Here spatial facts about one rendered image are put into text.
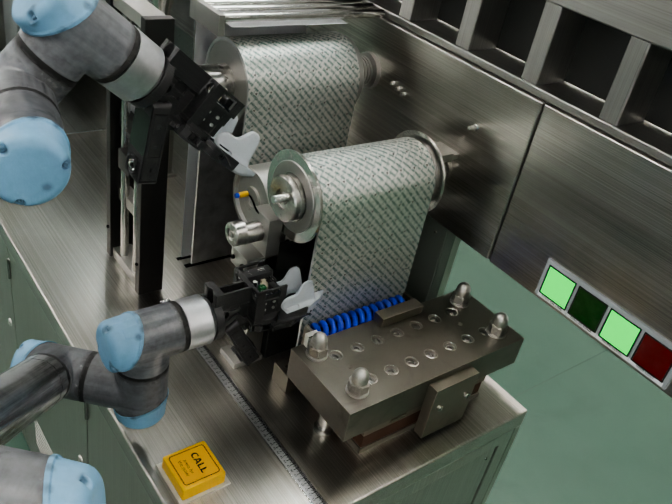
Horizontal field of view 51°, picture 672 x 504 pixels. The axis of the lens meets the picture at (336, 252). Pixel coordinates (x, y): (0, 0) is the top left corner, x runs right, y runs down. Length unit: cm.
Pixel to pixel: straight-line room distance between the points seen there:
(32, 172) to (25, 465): 26
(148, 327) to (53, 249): 61
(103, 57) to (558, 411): 233
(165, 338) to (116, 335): 7
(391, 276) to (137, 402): 49
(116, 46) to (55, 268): 78
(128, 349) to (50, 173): 36
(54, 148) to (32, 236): 94
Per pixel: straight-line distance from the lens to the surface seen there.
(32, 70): 81
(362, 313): 124
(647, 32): 107
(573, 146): 114
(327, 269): 115
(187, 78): 89
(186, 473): 111
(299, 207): 108
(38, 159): 69
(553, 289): 120
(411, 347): 121
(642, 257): 111
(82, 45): 80
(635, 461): 282
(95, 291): 145
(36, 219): 167
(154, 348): 100
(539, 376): 296
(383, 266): 124
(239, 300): 105
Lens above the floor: 179
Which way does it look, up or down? 33 degrees down
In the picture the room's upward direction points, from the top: 12 degrees clockwise
